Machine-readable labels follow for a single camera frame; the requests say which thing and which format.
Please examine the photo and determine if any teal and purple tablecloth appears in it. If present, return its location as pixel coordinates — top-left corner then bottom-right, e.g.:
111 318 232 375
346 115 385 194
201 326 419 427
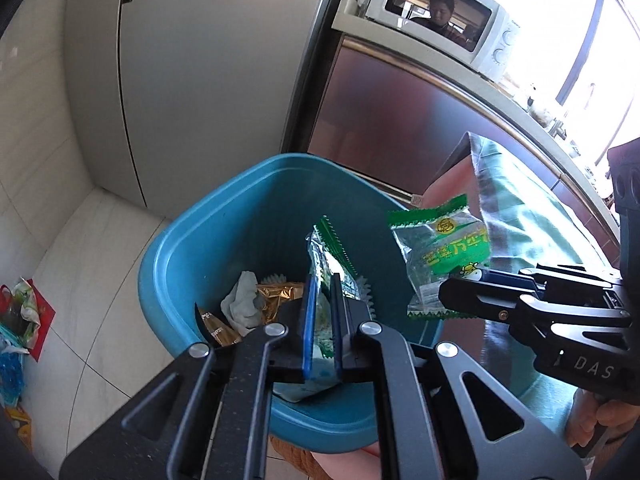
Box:
425 131 626 441

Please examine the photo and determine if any person's pink clothing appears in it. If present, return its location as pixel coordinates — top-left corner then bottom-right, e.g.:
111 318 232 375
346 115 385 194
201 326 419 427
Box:
310 442 381 480

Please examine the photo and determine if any grey refrigerator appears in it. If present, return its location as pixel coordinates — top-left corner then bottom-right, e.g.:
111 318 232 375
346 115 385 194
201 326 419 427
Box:
65 0 346 208

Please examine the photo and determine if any white tissue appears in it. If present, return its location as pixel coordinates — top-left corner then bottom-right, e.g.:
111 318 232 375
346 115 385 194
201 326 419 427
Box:
220 271 266 336

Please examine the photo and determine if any brown knitted cloth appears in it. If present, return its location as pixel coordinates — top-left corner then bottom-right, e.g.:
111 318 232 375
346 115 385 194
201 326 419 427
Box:
270 435 326 480

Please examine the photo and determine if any blue plastic bin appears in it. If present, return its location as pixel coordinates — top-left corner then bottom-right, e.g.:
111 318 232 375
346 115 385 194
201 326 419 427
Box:
139 154 446 456

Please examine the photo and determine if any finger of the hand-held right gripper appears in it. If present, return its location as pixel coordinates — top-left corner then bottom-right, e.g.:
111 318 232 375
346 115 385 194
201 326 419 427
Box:
438 277 631 357
482 263 624 291

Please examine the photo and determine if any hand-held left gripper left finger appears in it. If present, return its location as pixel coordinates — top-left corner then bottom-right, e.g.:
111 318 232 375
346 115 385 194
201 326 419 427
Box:
59 279 321 480

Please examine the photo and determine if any colorful plastic bag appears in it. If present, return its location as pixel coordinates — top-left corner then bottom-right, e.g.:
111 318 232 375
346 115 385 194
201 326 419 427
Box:
0 277 56 361

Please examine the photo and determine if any white microwave oven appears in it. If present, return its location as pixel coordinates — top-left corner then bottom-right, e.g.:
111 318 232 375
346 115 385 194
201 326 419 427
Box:
364 0 518 73

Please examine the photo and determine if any kitchen counter cabinet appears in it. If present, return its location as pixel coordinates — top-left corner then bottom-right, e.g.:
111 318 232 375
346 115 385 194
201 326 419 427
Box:
307 10 621 261

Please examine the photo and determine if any yellow packet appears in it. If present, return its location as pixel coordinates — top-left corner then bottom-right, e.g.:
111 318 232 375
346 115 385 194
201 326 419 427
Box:
5 405 33 441

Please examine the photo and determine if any blue plastic bag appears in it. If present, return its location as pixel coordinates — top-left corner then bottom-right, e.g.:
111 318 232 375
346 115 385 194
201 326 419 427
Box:
0 350 26 407

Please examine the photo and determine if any kitchen window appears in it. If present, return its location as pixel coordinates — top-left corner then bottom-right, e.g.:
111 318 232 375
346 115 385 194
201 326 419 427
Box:
492 0 640 171

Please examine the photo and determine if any large gold snack wrapper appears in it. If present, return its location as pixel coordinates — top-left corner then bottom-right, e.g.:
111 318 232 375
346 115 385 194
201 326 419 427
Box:
255 282 306 326

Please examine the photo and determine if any green clear snack wrapper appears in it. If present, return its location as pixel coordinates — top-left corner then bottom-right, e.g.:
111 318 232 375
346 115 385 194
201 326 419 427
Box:
272 215 376 405
386 195 493 321

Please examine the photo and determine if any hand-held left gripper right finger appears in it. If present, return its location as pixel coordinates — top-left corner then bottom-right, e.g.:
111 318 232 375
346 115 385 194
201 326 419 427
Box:
330 273 587 480

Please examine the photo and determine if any person's right hand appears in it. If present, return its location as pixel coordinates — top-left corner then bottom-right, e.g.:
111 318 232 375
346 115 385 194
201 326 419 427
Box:
565 394 640 450

